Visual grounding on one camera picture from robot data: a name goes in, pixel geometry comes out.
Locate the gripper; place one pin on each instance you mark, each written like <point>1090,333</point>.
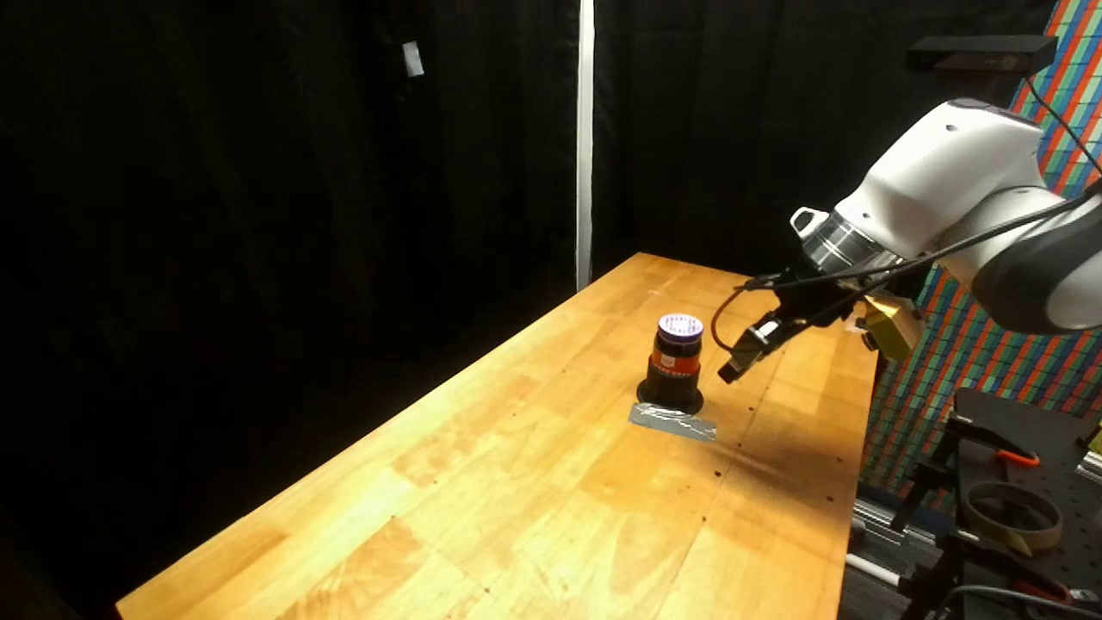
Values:
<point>809,303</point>

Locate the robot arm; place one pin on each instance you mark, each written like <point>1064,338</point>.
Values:
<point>938,181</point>

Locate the brown cup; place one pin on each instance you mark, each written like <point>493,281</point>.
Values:
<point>674,366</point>

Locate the strip of grey tape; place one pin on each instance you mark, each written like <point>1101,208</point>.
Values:
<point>673,423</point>

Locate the colourful patterned cloth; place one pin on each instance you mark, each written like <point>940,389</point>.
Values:
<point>947,379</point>

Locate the white pole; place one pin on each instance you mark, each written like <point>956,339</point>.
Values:
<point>585,146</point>

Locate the roll of tape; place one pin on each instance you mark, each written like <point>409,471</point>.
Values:
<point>1012,517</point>

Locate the white tag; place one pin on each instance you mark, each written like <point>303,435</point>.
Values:
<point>413,58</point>

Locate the black curtain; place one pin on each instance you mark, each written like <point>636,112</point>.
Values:
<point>258,215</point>

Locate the aluminium rail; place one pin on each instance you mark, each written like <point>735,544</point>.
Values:
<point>880,523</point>

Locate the camera on mount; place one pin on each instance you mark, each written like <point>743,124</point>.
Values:
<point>981,53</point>

